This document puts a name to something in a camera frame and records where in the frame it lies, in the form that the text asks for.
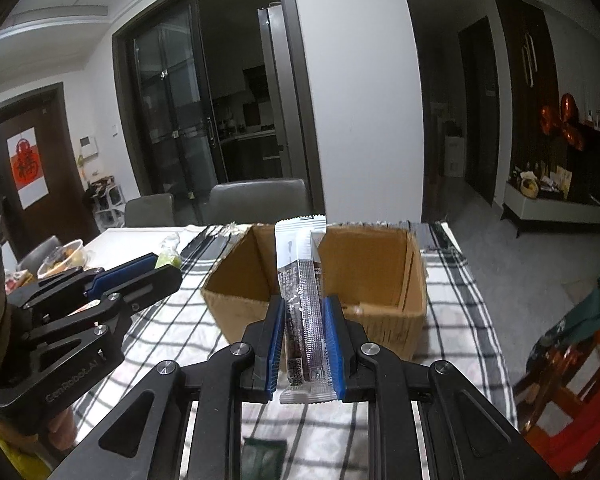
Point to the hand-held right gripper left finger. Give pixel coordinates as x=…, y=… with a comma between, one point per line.
x=277, y=350

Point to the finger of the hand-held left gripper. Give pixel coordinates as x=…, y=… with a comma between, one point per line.
x=130, y=262
x=150, y=280

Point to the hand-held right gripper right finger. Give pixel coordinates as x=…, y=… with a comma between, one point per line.
x=332, y=350

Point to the brown cardboard box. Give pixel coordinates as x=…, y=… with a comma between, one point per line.
x=395, y=335

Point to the clear brown snack stick packet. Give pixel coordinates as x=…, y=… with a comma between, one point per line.
x=307, y=285

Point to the person's left hand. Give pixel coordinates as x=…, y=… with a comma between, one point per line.
x=62, y=430

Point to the pale green plastic bag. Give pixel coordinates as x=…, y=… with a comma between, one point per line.
x=169, y=255

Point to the small grey dining chair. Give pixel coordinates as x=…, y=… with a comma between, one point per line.
x=150, y=210

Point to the white shelf rack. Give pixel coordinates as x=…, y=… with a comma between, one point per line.
x=107, y=202

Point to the clear plastic fruit container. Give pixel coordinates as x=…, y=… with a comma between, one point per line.
x=62, y=260

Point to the dark green packet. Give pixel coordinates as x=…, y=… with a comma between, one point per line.
x=264, y=460

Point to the white intercom panel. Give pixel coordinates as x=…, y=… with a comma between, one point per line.
x=89, y=146

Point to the black white striped tablecloth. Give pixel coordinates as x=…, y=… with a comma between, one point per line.
x=455, y=335

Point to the dark wooden door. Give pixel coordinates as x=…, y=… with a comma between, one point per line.
x=60, y=160

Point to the large grey dining chair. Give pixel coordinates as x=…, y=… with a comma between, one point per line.
x=260, y=202

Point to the red white door poster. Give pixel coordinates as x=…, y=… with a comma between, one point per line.
x=27, y=167

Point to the sliding glass door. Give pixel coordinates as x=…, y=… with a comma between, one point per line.
x=175, y=105

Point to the teal cloth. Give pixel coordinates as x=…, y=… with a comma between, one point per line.
x=575, y=325

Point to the red wooden chair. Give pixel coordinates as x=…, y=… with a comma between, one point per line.
x=580, y=410

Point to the woven basket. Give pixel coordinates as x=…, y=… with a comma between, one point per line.
x=529, y=185

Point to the white low bench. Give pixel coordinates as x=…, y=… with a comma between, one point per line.
x=560, y=210

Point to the red foil balloons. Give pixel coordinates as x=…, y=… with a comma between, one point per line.
x=562, y=122

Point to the tall dark cabinet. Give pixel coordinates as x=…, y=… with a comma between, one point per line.
x=530, y=85

